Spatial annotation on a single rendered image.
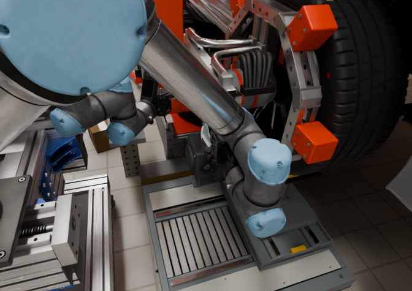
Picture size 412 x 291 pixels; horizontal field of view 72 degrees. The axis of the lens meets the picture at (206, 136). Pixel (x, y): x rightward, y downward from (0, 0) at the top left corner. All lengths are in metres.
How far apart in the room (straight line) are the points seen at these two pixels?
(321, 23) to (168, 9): 0.66
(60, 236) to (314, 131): 0.65
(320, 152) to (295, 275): 0.79
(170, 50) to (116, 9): 0.20
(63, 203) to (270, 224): 0.48
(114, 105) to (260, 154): 0.43
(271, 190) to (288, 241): 0.93
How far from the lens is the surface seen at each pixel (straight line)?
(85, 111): 0.73
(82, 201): 1.52
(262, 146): 0.51
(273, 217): 0.56
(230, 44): 0.93
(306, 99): 0.77
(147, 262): 1.51
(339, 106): 0.80
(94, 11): 0.26
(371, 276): 1.69
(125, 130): 0.81
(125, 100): 0.79
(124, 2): 0.26
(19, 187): 0.78
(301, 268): 1.48
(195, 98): 0.49
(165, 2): 1.22
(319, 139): 0.77
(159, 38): 0.44
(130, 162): 1.76
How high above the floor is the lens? 1.33
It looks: 39 degrees down
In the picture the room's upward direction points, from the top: 3 degrees clockwise
